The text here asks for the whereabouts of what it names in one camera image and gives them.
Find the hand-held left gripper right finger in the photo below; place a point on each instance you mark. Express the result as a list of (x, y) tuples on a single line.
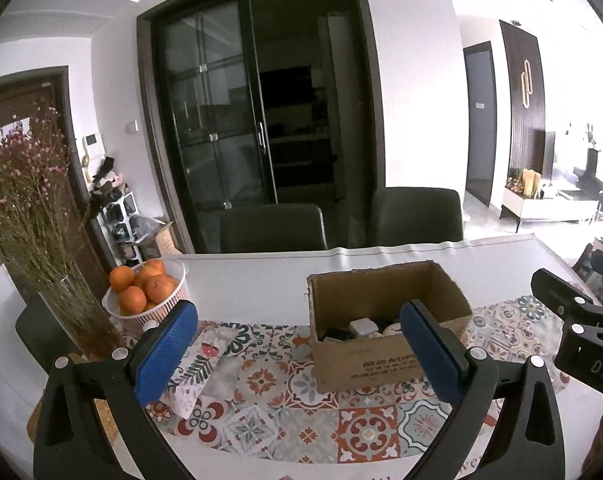
[(431, 355)]

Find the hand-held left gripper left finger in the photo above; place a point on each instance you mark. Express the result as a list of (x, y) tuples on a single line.
[(164, 355)]

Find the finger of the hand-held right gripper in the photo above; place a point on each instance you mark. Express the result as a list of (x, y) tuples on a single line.
[(559, 287)]

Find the brown cardboard box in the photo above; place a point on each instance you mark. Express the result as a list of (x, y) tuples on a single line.
[(371, 365)]

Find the white square charger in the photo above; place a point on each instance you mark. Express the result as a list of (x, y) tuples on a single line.
[(364, 329)]

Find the leaf-print fabric tissue pouch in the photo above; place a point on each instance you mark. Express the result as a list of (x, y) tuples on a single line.
[(206, 365)]

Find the white fruit basket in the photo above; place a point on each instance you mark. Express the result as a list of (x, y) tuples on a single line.
[(126, 321)]

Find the orange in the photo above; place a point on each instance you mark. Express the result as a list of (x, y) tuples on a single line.
[(154, 266), (132, 300), (161, 287), (121, 277)]

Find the white low cabinet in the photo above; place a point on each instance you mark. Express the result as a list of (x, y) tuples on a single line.
[(551, 207)]

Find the woven straw placemat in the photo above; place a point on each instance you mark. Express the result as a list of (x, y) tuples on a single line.
[(106, 420)]

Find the glass vase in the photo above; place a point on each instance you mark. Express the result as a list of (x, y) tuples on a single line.
[(81, 320)]

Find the patterned tile-print table runner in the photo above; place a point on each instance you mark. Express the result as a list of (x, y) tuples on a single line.
[(281, 410)]

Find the dark dining chair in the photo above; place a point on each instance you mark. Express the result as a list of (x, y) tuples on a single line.
[(271, 230), (416, 217), (36, 330)]

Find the white shoe rack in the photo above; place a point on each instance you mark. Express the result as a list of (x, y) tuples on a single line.
[(126, 205)]

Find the dark doorway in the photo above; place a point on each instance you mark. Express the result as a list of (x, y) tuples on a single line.
[(480, 125)]

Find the heap of stuffed toys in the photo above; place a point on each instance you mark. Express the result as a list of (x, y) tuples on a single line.
[(106, 180)]

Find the dark glass sliding door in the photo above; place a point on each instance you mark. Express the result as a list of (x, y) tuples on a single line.
[(206, 125)]

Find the glass vase dried flowers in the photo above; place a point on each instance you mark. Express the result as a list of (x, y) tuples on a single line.
[(46, 95)]

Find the dark slatted wall panel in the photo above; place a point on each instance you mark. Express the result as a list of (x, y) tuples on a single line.
[(521, 150)]

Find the white wall intercom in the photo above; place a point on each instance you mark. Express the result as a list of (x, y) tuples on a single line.
[(93, 144)]

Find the white wall switch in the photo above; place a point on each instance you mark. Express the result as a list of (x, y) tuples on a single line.
[(132, 126)]

